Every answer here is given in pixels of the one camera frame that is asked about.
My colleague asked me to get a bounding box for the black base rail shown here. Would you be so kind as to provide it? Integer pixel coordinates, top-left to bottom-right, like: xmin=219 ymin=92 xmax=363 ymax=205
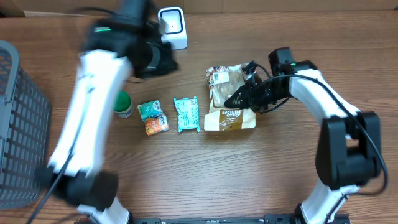
xmin=74 ymin=212 xmax=351 ymax=224

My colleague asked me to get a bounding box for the green lid jar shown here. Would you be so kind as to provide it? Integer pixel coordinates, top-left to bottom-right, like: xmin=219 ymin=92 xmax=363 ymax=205
xmin=114 ymin=90 xmax=134 ymax=118

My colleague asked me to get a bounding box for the dark grey plastic basket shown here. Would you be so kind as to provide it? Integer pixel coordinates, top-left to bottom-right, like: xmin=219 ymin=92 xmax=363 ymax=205
xmin=1 ymin=40 xmax=51 ymax=210

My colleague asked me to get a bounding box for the beige brown snack pouch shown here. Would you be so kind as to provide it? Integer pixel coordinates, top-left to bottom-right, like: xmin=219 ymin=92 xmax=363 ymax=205
xmin=204 ymin=64 xmax=256 ymax=131

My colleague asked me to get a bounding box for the small orange snack packet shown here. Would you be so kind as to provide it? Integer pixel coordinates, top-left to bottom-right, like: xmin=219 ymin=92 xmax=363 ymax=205
xmin=145 ymin=113 xmax=169 ymax=136

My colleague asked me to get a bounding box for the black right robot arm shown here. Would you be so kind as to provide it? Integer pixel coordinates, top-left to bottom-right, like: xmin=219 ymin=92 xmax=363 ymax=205
xmin=224 ymin=47 xmax=387 ymax=223

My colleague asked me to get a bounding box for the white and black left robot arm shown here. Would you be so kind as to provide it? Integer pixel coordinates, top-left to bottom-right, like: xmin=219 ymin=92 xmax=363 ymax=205
xmin=35 ymin=0 xmax=178 ymax=223

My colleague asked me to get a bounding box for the large teal snack packet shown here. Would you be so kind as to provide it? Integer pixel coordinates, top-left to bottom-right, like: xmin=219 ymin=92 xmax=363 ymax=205
xmin=174 ymin=96 xmax=200 ymax=133

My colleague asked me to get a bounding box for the small teal snack packet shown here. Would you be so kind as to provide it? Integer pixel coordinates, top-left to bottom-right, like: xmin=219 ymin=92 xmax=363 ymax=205
xmin=137 ymin=100 xmax=163 ymax=121

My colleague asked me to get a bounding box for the white barcode scanner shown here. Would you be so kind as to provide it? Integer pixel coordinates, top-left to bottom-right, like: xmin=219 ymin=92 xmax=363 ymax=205
xmin=158 ymin=7 xmax=188 ymax=50

